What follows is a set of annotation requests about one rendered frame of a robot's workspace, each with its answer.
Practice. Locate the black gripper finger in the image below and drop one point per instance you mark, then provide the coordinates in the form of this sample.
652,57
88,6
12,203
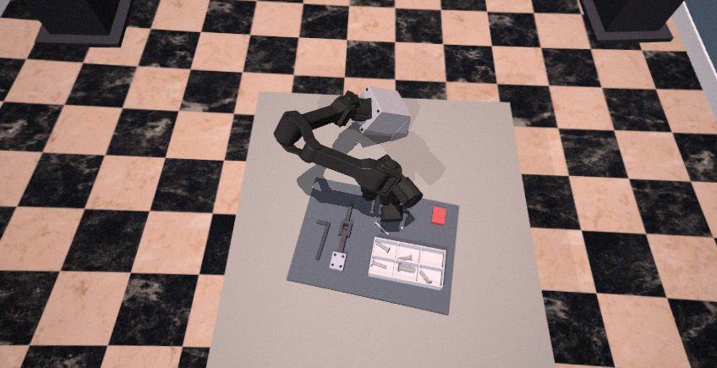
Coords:
382,201

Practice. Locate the red rectangular block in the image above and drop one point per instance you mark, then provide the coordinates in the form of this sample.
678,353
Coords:
438,215

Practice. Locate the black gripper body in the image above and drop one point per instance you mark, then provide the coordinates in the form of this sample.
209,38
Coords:
391,213

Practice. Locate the grey flat bar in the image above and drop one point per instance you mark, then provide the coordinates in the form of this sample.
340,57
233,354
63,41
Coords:
342,240

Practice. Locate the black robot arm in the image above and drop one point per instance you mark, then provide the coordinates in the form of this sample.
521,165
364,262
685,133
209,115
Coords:
369,173

